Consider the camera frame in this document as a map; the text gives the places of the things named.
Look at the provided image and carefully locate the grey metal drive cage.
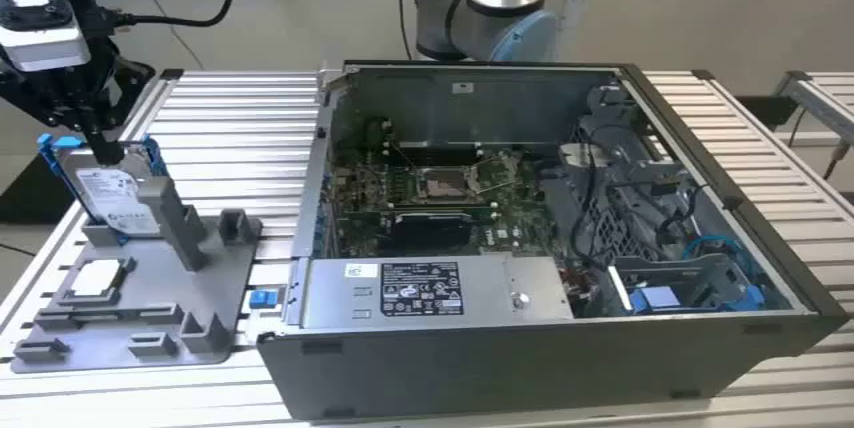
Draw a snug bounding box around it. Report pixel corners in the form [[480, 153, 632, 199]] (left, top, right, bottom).
[[537, 112, 732, 269]]

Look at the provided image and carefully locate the long black wire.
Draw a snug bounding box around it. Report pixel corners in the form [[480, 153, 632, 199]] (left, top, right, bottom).
[[571, 122, 652, 269]]

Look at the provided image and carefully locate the grey disk bay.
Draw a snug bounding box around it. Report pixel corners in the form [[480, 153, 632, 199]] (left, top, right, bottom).
[[603, 252, 768, 317]]

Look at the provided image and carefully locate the short black wire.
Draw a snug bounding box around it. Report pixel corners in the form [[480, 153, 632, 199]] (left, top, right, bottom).
[[656, 184, 709, 249]]

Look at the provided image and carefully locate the silver CPU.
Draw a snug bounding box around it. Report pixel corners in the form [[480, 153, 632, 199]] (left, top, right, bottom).
[[68, 259, 129, 298]]

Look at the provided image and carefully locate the black box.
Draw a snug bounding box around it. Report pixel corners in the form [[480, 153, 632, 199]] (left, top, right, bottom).
[[736, 96, 799, 132]]

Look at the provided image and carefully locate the grey plastic parts rack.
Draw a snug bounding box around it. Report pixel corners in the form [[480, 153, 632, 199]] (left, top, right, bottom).
[[9, 176, 265, 375]]

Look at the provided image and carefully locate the blue plastic carrier tab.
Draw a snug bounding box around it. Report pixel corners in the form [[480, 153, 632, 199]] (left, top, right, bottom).
[[723, 285, 765, 312]]

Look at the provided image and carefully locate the black monitor stand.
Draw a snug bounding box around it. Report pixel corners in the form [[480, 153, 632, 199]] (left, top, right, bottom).
[[0, 147, 74, 224]]

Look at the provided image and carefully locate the open grey PC case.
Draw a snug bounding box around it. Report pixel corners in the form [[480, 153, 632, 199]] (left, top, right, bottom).
[[256, 58, 852, 422]]

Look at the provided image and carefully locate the green motherboard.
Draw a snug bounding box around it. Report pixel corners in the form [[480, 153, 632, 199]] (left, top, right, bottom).
[[329, 145, 575, 259]]

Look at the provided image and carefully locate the blue carrier in bay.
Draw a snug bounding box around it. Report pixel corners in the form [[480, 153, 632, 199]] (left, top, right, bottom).
[[629, 287, 681, 310]]

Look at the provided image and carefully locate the metal socket cover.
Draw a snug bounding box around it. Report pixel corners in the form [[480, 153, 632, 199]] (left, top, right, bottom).
[[471, 151, 523, 188]]

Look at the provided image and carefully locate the metal slat side table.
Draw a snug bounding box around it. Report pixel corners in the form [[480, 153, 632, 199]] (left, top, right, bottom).
[[772, 70, 854, 149]]

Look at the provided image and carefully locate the black graphics card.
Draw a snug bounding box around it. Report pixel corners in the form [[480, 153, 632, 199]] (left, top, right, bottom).
[[389, 211, 476, 255]]

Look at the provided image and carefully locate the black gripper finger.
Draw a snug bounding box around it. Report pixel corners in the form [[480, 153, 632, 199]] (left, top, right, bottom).
[[77, 108, 128, 167]]

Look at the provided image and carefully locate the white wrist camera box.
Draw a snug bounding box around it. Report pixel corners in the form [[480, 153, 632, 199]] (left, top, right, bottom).
[[0, 0, 93, 73]]

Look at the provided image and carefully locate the black RAM slot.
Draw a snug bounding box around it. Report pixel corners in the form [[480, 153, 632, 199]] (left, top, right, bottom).
[[397, 142, 483, 162]]

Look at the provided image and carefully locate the CPU socket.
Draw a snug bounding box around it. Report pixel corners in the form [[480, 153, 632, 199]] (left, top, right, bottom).
[[416, 165, 479, 199]]

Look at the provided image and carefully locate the silver power supply unit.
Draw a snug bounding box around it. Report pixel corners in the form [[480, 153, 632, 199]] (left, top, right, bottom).
[[297, 256, 576, 327]]

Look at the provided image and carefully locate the thin metal locking lever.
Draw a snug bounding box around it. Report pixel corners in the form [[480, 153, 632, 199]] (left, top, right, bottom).
[[391, 141, 423, 173]]

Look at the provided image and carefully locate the blue wire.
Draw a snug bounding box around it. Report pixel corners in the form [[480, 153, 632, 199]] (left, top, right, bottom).
[[684, 236, 759, 274]]

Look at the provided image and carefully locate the hard disk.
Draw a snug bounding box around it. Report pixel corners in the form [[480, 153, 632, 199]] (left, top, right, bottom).
[[37, 133, 176, 247]]

